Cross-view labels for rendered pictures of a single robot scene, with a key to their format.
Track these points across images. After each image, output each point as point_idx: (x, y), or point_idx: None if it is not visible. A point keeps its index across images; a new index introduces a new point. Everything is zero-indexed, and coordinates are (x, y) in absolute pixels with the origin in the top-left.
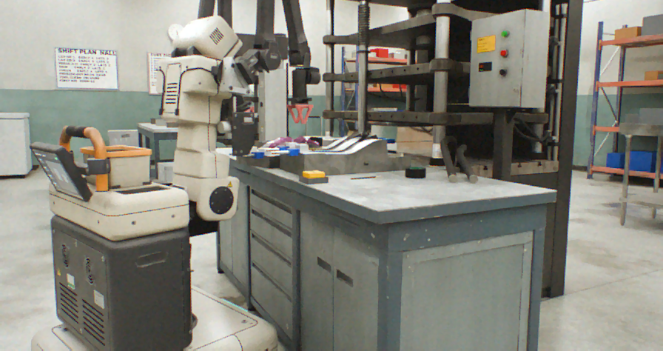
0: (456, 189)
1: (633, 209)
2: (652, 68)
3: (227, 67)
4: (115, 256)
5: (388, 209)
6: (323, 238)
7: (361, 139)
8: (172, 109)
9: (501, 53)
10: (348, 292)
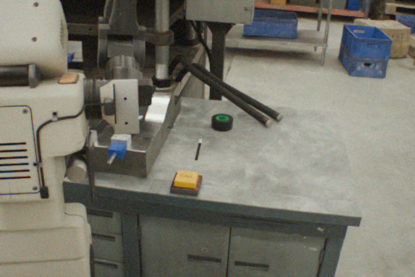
0: (301, 141)
1: None
2: None
3: (131, 97)
4: None
5: (360, 209)
6: (205, 237)
7: None
8: (21, 187)
9: None
10: (259, 275)
